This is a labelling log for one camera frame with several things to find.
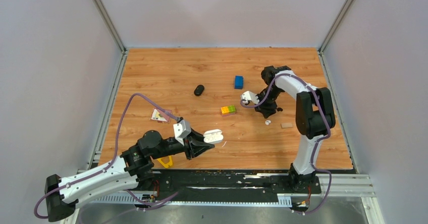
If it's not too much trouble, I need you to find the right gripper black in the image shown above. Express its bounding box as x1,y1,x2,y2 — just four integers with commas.
252,86,283,119

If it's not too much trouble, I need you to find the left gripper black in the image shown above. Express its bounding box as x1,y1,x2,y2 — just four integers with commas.
151,127,216,160

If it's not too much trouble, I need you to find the white earbud charging case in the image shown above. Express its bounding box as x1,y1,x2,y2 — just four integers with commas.
203,129,224,144

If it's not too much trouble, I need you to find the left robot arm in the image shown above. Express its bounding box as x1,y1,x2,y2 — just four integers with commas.
45,129,224,222

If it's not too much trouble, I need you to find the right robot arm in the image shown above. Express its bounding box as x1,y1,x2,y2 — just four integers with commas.
255,66,336,193

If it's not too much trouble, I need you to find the black earbud charging case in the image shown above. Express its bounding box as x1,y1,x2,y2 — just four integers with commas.
193,85,205,96

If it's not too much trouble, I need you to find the small wooden block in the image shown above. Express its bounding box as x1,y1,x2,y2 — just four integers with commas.
281,123,293,129

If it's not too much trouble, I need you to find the orange green toy brick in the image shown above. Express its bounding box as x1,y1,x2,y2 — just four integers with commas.
220,105,236,116

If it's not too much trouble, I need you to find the blue toy block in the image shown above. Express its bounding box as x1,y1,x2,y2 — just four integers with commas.
234,75,244,89

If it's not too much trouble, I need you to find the pink picture card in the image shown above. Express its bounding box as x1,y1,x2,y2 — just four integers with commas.
150,108,171,123

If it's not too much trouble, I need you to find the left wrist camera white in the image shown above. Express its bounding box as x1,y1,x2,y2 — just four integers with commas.
173,119,191,146

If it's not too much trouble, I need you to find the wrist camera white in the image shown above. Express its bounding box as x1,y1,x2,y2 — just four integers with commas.
240,91,259,105
173,119,191,146

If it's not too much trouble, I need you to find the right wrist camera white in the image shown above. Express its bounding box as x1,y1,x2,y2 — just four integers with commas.
240,91,259,105

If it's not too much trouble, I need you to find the yellow triangular plastic frame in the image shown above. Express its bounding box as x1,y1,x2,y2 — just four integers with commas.
157,155,174,169

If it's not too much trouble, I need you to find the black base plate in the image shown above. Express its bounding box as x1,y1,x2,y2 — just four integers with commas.
132,170,322,204

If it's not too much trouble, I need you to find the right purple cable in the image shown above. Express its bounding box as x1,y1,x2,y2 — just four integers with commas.
240,73,332,215

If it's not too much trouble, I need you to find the purple cable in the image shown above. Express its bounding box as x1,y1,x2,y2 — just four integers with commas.
240,73,332,215
34,93,183,219

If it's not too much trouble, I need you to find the aluminium slotted rail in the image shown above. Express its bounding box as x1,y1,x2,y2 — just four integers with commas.
97,174,376,208

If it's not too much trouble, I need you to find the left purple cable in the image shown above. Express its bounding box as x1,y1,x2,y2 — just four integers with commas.
34,93,183,219

